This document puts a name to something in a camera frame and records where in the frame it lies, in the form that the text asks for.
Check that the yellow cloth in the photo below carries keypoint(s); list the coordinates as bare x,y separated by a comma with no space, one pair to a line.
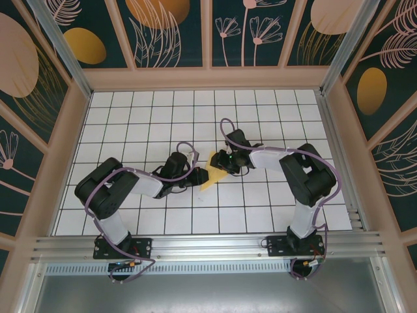
213,179

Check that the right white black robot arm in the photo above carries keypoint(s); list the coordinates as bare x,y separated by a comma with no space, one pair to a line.
304,218

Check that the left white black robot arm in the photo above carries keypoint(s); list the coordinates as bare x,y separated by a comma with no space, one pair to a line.
112,228

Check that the grey sheet metal panel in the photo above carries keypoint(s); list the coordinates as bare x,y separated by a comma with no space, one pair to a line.
208,293

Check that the white grid table mat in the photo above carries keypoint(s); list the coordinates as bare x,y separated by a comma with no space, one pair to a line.
260,107

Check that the orange power connector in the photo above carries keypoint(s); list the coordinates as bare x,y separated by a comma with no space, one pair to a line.
131,263
307,262

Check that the long aluminium mounting rail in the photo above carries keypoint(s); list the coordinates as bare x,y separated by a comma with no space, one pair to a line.
208,244

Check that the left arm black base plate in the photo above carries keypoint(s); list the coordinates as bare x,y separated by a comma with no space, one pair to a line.
143,247

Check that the aluminium side rail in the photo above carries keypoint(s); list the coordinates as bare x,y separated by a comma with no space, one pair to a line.
340,163

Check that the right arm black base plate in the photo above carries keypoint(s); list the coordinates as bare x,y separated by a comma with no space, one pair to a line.
277,247

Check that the aluminium corner post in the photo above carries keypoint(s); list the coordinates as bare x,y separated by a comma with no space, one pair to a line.
62,45
348,42

